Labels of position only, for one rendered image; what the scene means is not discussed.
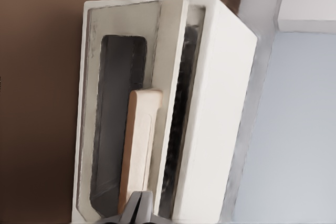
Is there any pale oven door handle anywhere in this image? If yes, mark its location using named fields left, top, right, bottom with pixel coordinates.
left=117, top=88, right=164, bottom=215

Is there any white oven door with window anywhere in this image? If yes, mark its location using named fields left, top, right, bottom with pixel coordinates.
left=71, top=0, right=190, bottom=224

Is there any white oven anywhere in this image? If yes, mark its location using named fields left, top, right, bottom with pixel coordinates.
left=158, top=0, right=258, bottom=222

